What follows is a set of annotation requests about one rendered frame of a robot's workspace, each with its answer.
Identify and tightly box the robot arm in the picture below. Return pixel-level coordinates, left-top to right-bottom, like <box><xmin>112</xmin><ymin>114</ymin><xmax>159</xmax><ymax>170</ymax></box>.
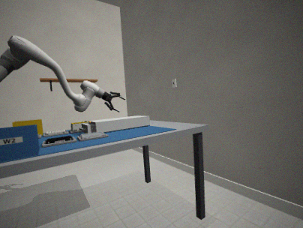
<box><xmin>0</xmin><ymin>35</ymin><xmax>104</xmax><ymax>112</ymax></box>

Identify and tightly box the yellow bin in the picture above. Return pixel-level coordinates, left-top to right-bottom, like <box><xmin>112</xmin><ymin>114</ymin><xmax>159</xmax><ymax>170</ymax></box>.
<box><xmin>12</xmin><ymin>119</ymin><xmax>43</xmax><ymax>136</ymax></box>

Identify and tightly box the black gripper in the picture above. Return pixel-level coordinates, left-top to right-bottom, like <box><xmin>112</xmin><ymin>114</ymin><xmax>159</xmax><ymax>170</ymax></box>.
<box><xmin>102</xmin><ymin>92</ymin><xmax>125</xmax><ymax>112</ymax></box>

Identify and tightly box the blue bench mat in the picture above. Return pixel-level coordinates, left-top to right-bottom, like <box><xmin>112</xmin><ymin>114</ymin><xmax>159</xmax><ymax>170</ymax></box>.
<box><xmin>0</xmin><ymin>126</ymin><xmax>176</xmax><ymax>164</ymax></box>

